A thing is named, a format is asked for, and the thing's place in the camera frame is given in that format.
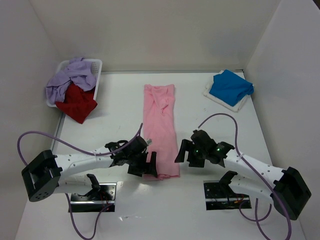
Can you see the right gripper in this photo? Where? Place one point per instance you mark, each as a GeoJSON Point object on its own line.
{"type": "Point", "coordinates": [192, 155]}

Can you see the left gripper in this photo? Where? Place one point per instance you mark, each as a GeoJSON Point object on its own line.
{"type": "Point", "coordinates": [140, 164]}

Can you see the pink t shirt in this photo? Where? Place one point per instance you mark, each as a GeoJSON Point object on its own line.
{"type": "Point", "coordinates": [158, 126]}

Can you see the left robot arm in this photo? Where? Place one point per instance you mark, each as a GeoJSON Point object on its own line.
{"type": "Point", "coordinates": [51, 174]}

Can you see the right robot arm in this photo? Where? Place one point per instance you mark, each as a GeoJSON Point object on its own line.
{"type": "Point", "coordinates": [285, 189]}

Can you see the white folded t shirt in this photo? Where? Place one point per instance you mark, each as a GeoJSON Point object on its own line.
{"type": "Point", "coordinates": [235, 109]}

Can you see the blue folded t shirt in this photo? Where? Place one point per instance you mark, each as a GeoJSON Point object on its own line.
{"type": "Point", "coordinates": [230, 88]}

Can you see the red t shirt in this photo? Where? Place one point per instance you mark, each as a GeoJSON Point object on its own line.
{"type": "Point", "coordinates": [77, 104]}

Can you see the purple t shirt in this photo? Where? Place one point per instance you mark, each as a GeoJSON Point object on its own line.
{"type": "Point", "coordinates": [72, 77]}

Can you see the white laundry basket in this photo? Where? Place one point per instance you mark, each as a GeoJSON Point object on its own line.
{"type": "Point", "coordinates": [95, 67]}

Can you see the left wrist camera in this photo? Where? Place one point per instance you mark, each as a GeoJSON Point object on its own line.
{"type": "Point", "coordinates": [148, 141]}

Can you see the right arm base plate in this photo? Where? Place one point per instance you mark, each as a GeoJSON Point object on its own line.
{"type": "Point", "coordinates": [218, 197]}

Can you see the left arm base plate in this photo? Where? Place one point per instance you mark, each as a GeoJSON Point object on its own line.
{"type": "Point", "coordinates": [95, 202]}

